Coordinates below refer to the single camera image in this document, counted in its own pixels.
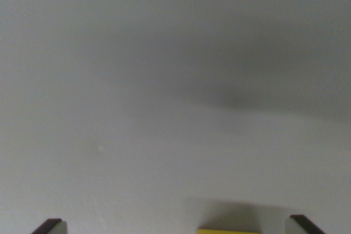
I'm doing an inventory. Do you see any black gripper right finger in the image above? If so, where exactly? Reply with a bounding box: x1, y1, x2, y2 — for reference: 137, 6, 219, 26
285, 214, 327, 234

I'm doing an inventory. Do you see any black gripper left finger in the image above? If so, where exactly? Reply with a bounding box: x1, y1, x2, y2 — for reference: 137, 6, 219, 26
31, 218, 68, 234

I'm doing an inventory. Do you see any grey plastic bin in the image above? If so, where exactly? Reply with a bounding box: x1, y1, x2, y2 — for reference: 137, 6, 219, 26
0, 0, 351, 234

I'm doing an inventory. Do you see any yellow wooden cube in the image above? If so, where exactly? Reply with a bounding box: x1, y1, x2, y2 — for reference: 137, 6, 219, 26
196, 229, 262, 234

